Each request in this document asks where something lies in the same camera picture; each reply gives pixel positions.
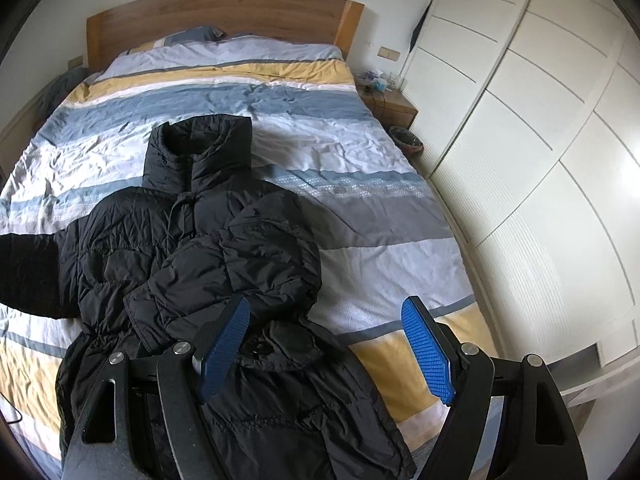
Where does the black puffer jacket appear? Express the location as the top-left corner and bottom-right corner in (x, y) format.
(0, 115), (418, 480)

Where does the wooden bed headboard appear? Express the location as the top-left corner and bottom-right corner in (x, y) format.
(86, 0), (365, 73)

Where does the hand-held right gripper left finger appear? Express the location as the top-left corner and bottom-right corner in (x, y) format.
(62, 294), (251, 480)

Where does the striped duvet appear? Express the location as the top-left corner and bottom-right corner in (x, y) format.
(0, 37), (501, 466)

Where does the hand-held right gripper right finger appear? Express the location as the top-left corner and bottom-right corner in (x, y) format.
(400, 296), (588, 480)

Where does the white wardrobe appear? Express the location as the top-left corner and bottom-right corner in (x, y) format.
(400, 0), (640, 401)

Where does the dark grey cloth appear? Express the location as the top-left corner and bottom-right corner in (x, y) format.
(42, 67), (91, 116)

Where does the dark woven basket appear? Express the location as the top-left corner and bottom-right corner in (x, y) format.
(390, 126), (425, 155)

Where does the blue grey pillow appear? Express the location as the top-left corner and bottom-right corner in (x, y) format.
(162, 25), (226, 48)

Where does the wooden nightstand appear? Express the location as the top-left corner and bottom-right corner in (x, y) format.
(357, 77), (418, 128)

